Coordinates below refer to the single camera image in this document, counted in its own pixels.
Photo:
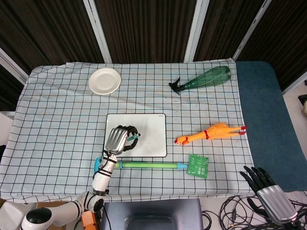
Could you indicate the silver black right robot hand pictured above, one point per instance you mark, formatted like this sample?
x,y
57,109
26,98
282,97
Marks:
x,y
277,201

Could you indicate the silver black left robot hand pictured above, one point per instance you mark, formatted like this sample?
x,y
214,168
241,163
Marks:
x,y
116,141

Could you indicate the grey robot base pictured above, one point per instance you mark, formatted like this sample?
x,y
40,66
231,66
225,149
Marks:
x,y
153,213

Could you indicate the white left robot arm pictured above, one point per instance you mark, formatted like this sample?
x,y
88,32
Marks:
x,y
102,179

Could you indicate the green blue water pump toy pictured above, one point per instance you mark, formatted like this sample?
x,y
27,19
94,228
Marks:
x,y
148,165

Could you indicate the white paper plate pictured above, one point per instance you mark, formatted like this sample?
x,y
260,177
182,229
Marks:
x,y
104,81

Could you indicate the white black checkered tablecloth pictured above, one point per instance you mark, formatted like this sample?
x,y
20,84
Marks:
x,y
48,119

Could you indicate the blue table pad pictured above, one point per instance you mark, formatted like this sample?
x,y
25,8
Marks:
x,y
263,119

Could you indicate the orange box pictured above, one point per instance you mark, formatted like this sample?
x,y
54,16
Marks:
x,y
89,221

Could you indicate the brown cardboard box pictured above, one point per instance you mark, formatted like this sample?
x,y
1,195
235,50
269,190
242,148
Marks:
x,y
51,204

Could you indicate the orange rubber chicken toy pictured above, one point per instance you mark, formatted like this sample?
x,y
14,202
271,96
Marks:
x,y
213,133

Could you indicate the green spray bottle black nozzle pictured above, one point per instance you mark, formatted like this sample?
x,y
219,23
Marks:
x,y
206,79

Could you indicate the dark slatted screen panel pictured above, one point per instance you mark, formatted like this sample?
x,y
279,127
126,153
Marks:
x,y
8,91
48,26
146,28
283,36
227,26

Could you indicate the white rectangular board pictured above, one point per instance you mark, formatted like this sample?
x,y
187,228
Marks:
x,y
151,134

